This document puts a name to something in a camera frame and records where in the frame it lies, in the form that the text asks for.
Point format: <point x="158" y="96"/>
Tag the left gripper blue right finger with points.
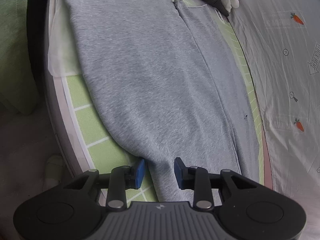
<point x="196" y="179"/>

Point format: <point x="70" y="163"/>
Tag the grey sweatpants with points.
<point x="165" y="85"/>

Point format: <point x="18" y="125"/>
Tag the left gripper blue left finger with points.
<point x="121" y="179"/>

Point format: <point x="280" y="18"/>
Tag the green grid cutting mat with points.
<point x="85" y="141"/>

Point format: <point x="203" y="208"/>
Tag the grey carrot print sheet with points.
<point x="280" y="41"/>

